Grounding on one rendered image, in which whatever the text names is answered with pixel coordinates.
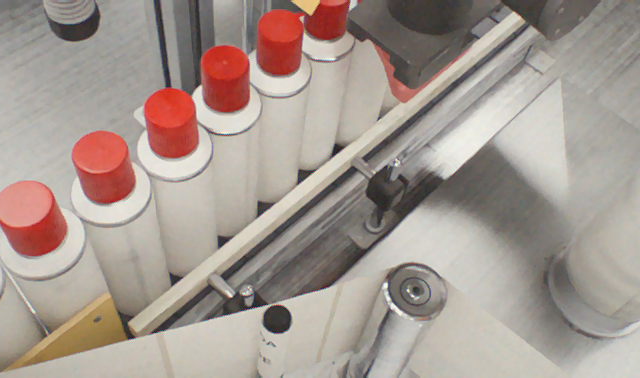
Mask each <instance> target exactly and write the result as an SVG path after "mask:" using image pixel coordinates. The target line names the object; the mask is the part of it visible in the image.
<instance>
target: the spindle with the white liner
mask: <svg viewBox="0 0 640 378"><path fill-rule="evenodd" d="M548 287H549V291H550V294H551V297H552V300H554V302H555V304H556V306H557V307H558V309H559V310H560V311H561V313H562V314H563V315H564V316H565V317H566V318H567V319H568V320H569V321H570V322H572V323H574V325H575V326H577V327H578V328H580V329H582V330H584V331H586V332H588V333H590V334H594V335H598V336H603V337H618V336H623V335H626V334H628V333H630V332H632V331H634V330H635V329H637V328H638V327H639V326H640V168H638V169H637V170H636V171H635V172H634V173H633V174H632V176H631V177H630V178H629V179H628V180H627V183H626V184H625V185H624V186H623V188H622V189H621V190H619V191H618V192H617V193H616V194H615V195H614V196H613V197H612V198H611V199H610V201H609V202H608V203H607V204H606V205H605V206H604V207H603V209H602V211H601V212H599V214H598V215H597V216H596V217H595V218H594V219H593V220H592V221H591V222H590V223H589V224H588V226H587V227H586V228H585V229H584V230H583V231H582V233H581V234H580V235H577V236H576V237H575V238H573V240H572V241H571V243H570V244H569V245H568V247H567V248H566V249H565V250H563V251H562V252H561V253H560V254H559V255H558V256H557V257H555V258H554V259H553V261H552V262H551V265H550V267H549V272H548Z"/></svg>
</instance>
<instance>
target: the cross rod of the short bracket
mask: <svg viewBox="0 0 640 378"><path fill-rule="evenodd" d="M350 166H351V167H353V168H354V169H355V170H356V171H357V172H359V173H360V174H361V175H362V176H363V178H366V179H367V180H368V181H369V180H370V179H371V176H373V175H374V174H375V173H376V172H377V170H375V169H374V168H373V167H372V166H371V165H369V164H368V163H367V162H366V161H365V160H362V159H361V158H360V157H359V156H355V157H354V158H353V159H352V160H351V162H350Z"/></svg>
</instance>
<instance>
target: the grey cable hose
mask: <svg viewBox="0 0 640 378"><path fill-rule="evenodd" d="M43 2H44V6H45V8H44V11H43V12H44V16H45V19H46V22H47V25H48V26H49V28H50V29H51V30H52V31H53V32H54V33H55V35H56V36H58V38H59V39H61V40H63V41H67V42H80V41H84V40H87V39H89V38H90V37H92V36H93V35H94V34H95V33H96V31H98V29H99V26H100V19H101V14H100V12H99V9H98V5H97V3H96V2H95V0H43Z"/></svg>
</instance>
